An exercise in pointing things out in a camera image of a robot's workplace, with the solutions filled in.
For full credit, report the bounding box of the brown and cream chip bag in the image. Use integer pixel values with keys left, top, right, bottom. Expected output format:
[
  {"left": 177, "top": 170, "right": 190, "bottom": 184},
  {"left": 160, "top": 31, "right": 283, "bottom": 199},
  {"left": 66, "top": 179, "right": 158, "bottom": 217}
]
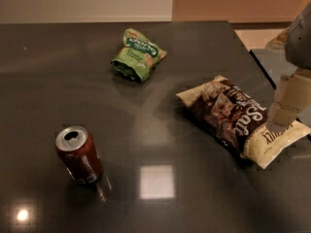
[{"left": 177, "top": 76, "right": 310, "bottom": 168}]

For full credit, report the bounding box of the green chip bag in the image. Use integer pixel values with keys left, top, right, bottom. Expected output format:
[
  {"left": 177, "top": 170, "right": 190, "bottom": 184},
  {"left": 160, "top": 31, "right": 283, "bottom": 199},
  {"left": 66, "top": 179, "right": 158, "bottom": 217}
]
[{"left": 112, "top": 28, "right": 167, "bottom": 82}]

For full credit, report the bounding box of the red soda can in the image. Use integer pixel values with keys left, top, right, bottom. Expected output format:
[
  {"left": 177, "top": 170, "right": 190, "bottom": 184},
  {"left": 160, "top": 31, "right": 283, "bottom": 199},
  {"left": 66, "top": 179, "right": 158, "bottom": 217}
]
[{"left": 55, "top": 125, "right": 112, "bottom": 201}]

